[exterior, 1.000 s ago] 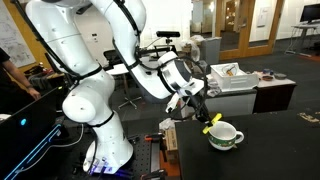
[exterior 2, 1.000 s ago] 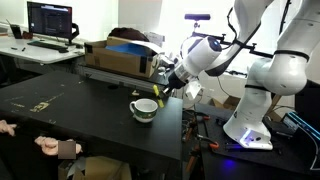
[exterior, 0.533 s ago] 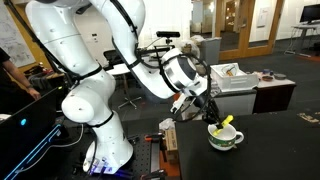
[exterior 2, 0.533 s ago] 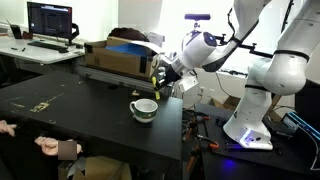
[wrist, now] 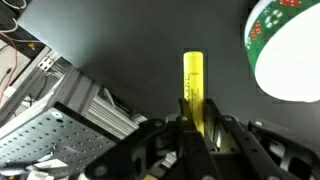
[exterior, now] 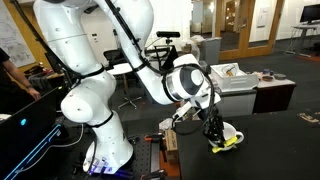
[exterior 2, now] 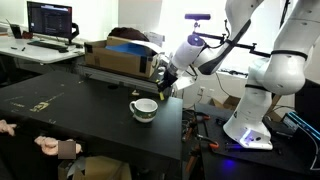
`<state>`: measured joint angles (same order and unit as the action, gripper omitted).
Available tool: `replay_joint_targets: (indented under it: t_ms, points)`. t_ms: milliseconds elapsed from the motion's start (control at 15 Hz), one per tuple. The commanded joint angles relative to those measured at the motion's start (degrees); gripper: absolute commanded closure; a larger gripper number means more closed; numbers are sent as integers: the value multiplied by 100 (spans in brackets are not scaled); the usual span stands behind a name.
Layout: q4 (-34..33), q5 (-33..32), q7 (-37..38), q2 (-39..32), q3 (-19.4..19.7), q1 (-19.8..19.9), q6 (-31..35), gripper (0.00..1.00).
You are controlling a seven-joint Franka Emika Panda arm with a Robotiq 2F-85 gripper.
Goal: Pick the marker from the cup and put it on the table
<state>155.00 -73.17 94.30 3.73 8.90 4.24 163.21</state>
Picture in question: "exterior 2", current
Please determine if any brown cardboard panel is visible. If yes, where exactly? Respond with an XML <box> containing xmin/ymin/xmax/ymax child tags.
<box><xmin>265</xmin><ymin>94</ymin><xmax>285</xmax><ymax>123</ymax></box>

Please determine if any black stereo camera bar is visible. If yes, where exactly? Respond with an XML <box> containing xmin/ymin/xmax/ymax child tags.
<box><xmin>184</xmin><ymin>13</ymin><xmax>212</xmax><ymax>21</ymax></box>

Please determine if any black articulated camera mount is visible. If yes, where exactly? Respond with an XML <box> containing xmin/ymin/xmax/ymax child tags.
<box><xmin>191</xmin><ymin>19</ymin><xmax>282</xmax><ymax>62</ymax></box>

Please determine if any black tablet device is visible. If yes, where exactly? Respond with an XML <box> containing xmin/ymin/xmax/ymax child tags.
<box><xmin>5</xmin><ymin>19</ymin><xmax>24</xmax><ymax>40</ymax></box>

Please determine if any white office desk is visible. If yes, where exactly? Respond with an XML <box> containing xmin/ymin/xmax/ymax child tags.
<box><xmin>0</xmin><ymin>32</ymin><xmax>86</xmax><ymax>65</ymax></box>

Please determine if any black keyboard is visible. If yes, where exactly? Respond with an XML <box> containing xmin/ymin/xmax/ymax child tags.
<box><xmin>27</xmin><ymin>40</ymin><xmax>70</xmax><ymax>54</ymax></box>

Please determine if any black optical breadboard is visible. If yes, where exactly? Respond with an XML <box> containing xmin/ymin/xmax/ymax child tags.
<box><xmin>194</xmin><ymin>103</ymin><xmax>320</xmax><ymax>180</ymax></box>

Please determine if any large pink soft toy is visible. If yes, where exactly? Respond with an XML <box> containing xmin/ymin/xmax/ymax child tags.
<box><xmin>34</xmin><ymin>135</ymin><xmax>84</xmax><ymax>157</ymax></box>

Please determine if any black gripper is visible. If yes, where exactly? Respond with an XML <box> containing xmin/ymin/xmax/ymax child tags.
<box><xmin>155</xmin><ymin>69</ymin><xmax>180</xmax><ymax>96</ymax></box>

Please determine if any black computer case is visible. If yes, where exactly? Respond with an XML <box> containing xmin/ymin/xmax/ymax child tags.
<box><xmin>294</xmin><ymin>79</ymin><xmax>320</xmax><ymax>133</ymax></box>

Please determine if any black device blue lit edge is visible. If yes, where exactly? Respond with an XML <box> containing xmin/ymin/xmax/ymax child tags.
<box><xmin>282</xmin><ymin>111</ymin><xmax>320</xmax><ymax>142</ymax></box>

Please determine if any white cable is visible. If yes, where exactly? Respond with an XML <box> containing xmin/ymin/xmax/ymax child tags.
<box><xmin>309</xmin><ymin>132</ymin><xmax>320</xmax><ymax>172</ymax></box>

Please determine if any white paper sheet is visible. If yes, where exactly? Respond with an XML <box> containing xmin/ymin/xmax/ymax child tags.
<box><xmin>128</xmin><ymin>39</ymin><xmax>165</xmax><ymax>55</ymax></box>

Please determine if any white wall outlet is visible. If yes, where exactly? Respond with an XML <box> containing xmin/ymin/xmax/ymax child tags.
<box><xmin>197</xmin><ymin>86</ymin><xmax>207</xmax><ymax>98</ymax></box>

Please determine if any flattened brown cardboard box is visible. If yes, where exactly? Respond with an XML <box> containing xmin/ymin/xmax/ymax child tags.
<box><xmin>207</xmin><ymin>95</ymin><xmax>242</xmax><ymax>111</ymax></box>

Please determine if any large open cardboard box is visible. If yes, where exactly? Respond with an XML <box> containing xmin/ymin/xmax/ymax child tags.
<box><xmin>57</xmin><ymin>155</ymin><xmax>133</xmax><ymax>180</ymax></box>

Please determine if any white green ceramic cup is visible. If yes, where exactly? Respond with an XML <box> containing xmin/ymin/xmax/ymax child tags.
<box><xmin>128</xmin><ymin>97</ymin><xmax>159</xmax><ymax>124</ymax></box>

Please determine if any orange black clamp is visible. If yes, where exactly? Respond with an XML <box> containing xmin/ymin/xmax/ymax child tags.
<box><xmin>181</xmin><ymin>110</ymin><xmax>212</xmax><ymax>143</ymax></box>
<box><xmin>195</xmin><ymin>133</ymin><xmax>221</xmax><ymax>150</ymax></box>

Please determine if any aluminium frame platform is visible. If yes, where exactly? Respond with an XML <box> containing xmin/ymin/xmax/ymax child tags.
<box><xmin>78</xmin><ymin>62</ymin><xmax>180</xmax><ymax>98</ymax></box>

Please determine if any blue sheet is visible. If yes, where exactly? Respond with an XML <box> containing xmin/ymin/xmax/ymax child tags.
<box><xmin>105</xmin><ymin>43</ymin><xmax>150</xmax><ymax>58</ymax></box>

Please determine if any cardboard box black tape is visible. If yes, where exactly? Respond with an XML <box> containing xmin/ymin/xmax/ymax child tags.
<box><xmin>83</xmin><ymin>35</ymin><xmax>162</xmax><ymax>80</ymax></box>

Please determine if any black monitor lit screen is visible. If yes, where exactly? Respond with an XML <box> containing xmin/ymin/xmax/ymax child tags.
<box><xmin>26</xmin><ymin>1</ymin><xmax>81</xmax><ymax>47</ymax></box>

